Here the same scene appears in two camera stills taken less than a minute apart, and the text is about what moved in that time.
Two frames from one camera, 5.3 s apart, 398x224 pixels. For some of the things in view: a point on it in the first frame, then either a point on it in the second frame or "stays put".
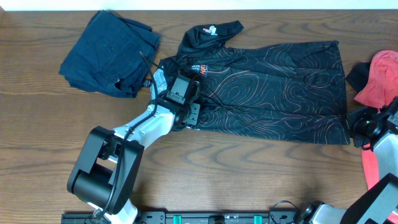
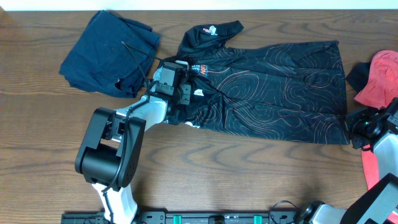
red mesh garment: x=382 y=89 stays put
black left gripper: x=194 y=119 → x=187 y=91
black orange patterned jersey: x=290 y=94 stays put
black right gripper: x=352 y=118 stays put
